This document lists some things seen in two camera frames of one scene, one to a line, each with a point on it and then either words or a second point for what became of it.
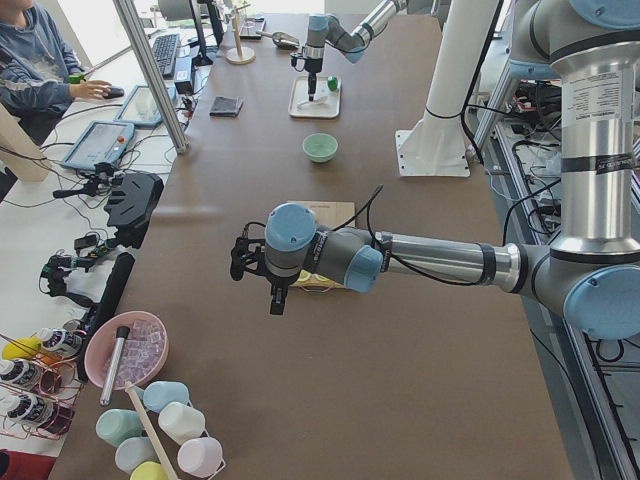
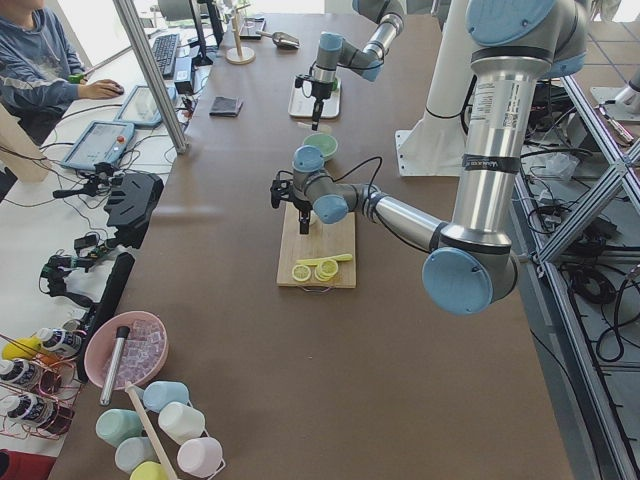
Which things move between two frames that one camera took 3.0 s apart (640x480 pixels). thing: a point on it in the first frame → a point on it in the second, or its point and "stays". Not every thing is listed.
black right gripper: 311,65 → 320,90
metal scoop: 281,39 stays
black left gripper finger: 276,302 → 302,220
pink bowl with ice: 145,352 stays
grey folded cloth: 224,106 stays
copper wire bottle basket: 39,381 stays
